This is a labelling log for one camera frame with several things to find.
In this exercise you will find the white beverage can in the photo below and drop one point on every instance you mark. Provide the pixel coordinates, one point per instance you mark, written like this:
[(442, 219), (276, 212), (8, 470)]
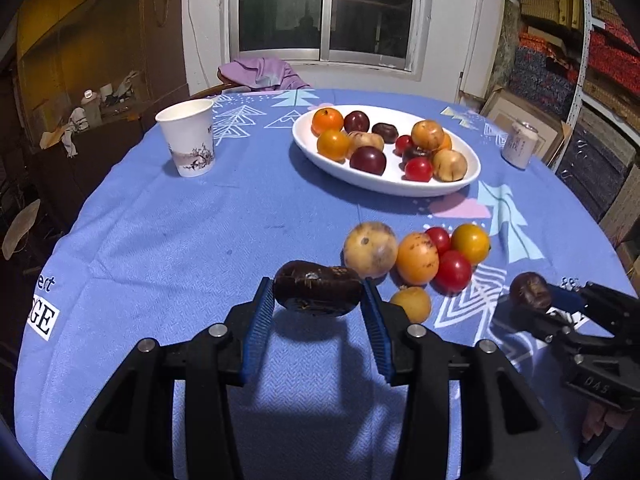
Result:
[(519, 145)]

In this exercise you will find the white paper cup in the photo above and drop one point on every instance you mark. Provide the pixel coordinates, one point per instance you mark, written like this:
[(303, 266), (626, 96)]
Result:
[(187, 135)]

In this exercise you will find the large tan round fruit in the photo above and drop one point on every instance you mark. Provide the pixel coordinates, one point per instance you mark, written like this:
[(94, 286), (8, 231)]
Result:
[(370, 250)]

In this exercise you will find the white plastic bottle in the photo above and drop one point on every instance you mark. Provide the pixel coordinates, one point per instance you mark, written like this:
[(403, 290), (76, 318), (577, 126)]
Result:
[(91, 109)]

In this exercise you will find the mottled panel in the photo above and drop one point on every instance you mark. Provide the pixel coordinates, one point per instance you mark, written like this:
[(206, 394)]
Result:
[(504, 45)]

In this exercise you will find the stack of dark patterned boxes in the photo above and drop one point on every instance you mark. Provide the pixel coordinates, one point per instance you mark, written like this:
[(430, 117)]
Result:
[(542, 80)]

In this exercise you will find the white oval plate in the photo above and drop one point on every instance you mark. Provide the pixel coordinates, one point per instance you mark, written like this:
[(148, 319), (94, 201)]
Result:
[(390, 185)]

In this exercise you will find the stack of red patterned boxes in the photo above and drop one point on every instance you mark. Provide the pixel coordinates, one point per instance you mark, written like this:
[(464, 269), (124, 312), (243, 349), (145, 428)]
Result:
[(615, 50)]

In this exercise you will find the small yellow-orange round fruit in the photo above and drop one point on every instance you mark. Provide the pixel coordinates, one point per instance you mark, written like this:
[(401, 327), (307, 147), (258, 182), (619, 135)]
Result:
[(411, 304)]

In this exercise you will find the tan-orange round fruit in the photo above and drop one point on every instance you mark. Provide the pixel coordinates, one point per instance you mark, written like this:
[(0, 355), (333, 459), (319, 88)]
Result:
[(427, 134)]

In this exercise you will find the red tomato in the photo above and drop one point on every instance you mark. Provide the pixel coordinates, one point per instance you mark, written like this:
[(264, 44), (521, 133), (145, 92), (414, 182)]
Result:
[(418, 170), (403, 144), (452, 271), (440, 237)]

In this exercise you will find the stack of woven boxes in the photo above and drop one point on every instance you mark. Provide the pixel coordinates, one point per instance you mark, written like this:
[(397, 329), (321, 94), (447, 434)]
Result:
[(545, 2)]

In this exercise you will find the dark purple round fruit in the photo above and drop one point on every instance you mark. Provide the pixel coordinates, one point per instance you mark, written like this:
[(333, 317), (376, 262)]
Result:
[(385, 132), (419, 152), (317, 290), (529, 288)]

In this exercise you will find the wooden cabinet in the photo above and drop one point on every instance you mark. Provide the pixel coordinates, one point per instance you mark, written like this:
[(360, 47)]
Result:
[(100, 35)]

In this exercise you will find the purple cloth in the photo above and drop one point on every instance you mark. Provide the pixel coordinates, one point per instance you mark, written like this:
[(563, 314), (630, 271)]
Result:
[(260, 75)]

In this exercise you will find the white board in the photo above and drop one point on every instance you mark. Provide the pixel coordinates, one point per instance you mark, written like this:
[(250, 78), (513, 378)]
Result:
[(472, 45)]

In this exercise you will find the person's right hand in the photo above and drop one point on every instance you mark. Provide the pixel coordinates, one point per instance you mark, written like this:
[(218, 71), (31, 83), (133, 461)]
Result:
[(597, 422)]

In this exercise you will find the orange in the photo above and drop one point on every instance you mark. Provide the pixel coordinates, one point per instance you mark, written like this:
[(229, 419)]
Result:
[(333, 145), (447, 142), (327, 121)]

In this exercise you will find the sliding window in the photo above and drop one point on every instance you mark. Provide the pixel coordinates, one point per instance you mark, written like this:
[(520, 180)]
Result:
[(280, 5)]

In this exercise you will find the wooden picture frame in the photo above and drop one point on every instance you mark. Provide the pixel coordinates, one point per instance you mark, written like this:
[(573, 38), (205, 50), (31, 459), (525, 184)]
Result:
[(505, 112)]

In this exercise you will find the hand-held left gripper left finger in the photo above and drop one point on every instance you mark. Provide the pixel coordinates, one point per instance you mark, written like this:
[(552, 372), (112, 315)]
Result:
[(257, 335)]

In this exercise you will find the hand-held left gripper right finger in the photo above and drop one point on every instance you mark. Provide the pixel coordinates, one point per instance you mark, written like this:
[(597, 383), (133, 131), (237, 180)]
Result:
[(377, 340)]

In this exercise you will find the wooden chair with tan seat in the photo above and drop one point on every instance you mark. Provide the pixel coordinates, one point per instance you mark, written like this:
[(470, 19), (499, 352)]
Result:
[(20, 227)]

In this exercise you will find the spotted yellow-orange round fruit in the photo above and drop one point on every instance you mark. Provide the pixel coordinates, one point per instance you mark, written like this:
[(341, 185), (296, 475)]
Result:
[(417, 258)]

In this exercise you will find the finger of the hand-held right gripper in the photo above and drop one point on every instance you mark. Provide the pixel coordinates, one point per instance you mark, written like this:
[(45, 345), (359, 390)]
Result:
[(542, 324), (565, 299)]

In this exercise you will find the white metal shelf rack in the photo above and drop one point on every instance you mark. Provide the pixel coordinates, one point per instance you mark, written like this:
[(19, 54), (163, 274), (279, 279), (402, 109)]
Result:
[(584, 50)]

